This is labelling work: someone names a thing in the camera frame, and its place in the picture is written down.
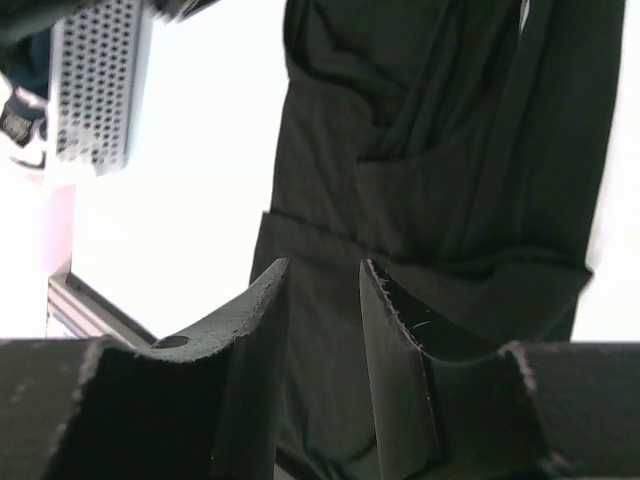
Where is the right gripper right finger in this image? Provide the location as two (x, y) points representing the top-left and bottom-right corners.
(360, 260), (639, 479)

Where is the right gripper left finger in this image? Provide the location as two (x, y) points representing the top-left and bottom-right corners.
(1, 259), (289, 479)

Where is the black tank top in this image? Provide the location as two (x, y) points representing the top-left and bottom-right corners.
(253, 1), (625, 479)

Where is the white plastic laundry basket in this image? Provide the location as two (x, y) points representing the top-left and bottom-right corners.
(46, 1), (151, 183)

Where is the dark navy red garment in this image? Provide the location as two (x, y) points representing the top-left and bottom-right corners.
(1, 28), (51, 100)

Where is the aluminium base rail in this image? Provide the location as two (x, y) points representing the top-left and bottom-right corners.
(46, 272), (157, 347)

